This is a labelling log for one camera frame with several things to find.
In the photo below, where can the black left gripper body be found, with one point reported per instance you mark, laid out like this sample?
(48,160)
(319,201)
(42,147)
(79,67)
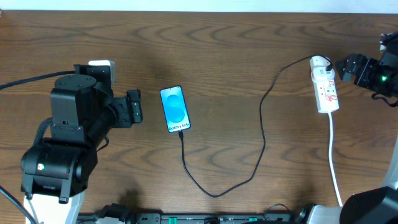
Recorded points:
(125,109)

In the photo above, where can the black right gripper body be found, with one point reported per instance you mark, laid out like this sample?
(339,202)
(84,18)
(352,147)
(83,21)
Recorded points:
(360,70)

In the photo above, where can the blue Samsung Galaxy smartphone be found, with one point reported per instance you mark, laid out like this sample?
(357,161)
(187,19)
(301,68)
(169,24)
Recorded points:
(175,109)

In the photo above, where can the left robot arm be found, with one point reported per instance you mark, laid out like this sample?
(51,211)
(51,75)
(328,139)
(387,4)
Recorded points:
(56,169)

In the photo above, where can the white USB charger plug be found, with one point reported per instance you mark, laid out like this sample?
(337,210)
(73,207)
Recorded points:
(321,61)

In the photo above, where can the white power strip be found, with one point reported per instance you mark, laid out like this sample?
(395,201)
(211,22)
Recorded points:
(325,90)

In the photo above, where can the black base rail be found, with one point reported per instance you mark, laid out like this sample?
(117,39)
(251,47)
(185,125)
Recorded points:
(119,214)

